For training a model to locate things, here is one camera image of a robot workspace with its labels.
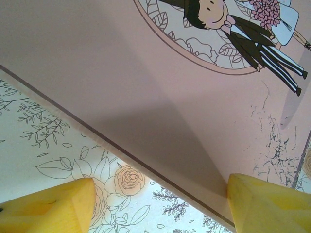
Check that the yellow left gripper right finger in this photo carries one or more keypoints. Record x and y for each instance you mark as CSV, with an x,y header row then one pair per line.
x,y
272,208

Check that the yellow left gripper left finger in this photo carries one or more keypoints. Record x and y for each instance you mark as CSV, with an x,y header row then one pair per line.
x,y
43,211

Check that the pink wedding cartoon tin box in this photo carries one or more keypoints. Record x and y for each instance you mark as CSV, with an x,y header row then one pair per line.
x,y
121,72

